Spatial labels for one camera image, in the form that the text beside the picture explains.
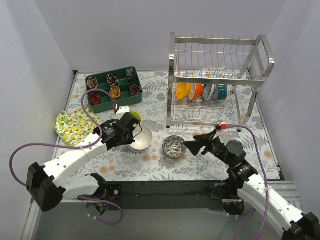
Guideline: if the white ribbed bowl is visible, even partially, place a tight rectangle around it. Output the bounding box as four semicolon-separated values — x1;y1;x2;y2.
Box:
130;123;153;149

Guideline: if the dark floral pink bowl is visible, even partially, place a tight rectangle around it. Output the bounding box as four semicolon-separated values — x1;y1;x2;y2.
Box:
162;135;187;159

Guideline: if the blue floral white bowl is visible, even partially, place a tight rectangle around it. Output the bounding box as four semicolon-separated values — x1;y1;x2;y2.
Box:
201;84;218;102

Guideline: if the yellow orange bowl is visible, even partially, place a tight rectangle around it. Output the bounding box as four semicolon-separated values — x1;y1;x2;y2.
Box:
175;82;192;100

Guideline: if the light blue white bowl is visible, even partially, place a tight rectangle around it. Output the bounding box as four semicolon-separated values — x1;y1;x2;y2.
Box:
128;145;150;153

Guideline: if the teal bowl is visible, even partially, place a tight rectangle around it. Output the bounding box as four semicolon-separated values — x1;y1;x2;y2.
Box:
217;84;228;101

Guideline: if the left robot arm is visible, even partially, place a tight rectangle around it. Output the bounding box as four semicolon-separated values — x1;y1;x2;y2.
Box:
26;112;141;212

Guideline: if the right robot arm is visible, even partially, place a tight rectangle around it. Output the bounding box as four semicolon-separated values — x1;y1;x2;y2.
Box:
184;124;320;240

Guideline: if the steel two-tier dish rack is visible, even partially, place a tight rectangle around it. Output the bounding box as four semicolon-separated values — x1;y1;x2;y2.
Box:
166;32;276;128

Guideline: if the floral table mat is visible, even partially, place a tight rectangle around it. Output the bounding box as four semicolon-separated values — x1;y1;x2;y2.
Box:
49;70;281;183

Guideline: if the yellow black rolled tie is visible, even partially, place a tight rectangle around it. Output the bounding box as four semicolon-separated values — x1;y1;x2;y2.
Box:
110;85;122;100

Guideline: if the red black rolled tie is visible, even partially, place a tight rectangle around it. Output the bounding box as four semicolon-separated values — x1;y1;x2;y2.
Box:
89;93;101;106

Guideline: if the green compartment tray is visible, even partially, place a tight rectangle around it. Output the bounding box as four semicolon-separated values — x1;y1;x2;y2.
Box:
85;66;143;113

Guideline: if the lemon print cloth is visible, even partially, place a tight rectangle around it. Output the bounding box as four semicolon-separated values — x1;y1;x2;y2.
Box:
53;108;97;147

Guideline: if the dark floral rolled tie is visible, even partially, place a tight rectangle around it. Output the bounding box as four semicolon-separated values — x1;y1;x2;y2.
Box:
106;73;119;88

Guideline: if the dark grey rolled tie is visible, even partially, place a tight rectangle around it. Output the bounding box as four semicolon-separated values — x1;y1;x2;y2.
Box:
125;67;137;83

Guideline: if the pink brown rolled tie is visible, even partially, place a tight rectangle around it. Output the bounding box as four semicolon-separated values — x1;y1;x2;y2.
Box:
86;76;99;90

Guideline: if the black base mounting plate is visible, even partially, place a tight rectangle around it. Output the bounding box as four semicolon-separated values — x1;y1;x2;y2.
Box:
99;179;247;211

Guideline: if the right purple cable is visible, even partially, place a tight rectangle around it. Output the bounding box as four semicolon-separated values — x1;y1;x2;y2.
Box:
227;124;271;240

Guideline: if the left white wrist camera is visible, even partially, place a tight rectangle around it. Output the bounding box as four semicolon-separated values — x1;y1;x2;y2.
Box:
113;104;130;114

